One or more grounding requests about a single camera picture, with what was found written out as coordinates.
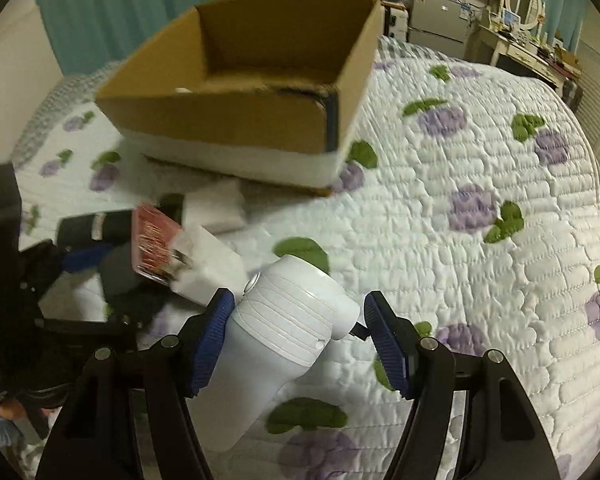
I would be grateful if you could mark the red card packet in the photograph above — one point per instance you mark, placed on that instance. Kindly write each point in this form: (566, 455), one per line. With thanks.
(155, 240)

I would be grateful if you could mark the black cylinder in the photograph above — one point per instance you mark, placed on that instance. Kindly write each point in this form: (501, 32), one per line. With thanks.
(82, 230)

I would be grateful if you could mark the flat cardboard sheet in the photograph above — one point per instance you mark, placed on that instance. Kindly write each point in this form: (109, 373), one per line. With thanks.
(280, 186)

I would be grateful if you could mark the white foam block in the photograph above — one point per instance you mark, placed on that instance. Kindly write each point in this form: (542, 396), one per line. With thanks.
(212, 207)

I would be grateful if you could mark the teal curtain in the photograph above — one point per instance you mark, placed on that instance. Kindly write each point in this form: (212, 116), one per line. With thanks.
(130, 5)

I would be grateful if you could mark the dark grey rounded object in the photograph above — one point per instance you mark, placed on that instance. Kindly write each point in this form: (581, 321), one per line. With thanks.
(120, 272)

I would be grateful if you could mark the white plastic bottle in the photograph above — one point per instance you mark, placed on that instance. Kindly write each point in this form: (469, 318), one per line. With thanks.
(285, 320)

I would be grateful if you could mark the white charger box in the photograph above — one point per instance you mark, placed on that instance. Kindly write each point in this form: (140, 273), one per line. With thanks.
(212, 265)

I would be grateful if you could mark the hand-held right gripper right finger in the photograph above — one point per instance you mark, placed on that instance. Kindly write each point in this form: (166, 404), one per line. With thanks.
(387, 347)

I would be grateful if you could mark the cream dressing table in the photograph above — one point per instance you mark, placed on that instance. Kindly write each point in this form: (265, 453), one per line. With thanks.
(520, 55)

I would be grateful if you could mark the white quilt with purple flowers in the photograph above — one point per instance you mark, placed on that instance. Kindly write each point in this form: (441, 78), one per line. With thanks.
(480, 210)

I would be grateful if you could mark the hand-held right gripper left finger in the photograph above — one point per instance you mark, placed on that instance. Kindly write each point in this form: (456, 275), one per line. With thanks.
(211, 345)

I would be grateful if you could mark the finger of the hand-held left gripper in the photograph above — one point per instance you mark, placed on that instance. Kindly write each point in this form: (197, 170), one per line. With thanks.
(82, 261)
(105, 327)

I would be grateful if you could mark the oval white-framed mirror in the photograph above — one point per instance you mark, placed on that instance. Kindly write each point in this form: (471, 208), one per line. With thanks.
(521, 2)

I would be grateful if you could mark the silver refrigerator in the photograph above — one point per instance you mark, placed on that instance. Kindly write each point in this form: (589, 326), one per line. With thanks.
(437, 20)

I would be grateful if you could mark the cardboard box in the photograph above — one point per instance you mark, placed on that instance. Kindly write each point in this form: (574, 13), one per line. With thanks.
(220, 125)

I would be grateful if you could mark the grey patterned blanket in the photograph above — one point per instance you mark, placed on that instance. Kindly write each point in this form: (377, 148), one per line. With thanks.
(55, 105)

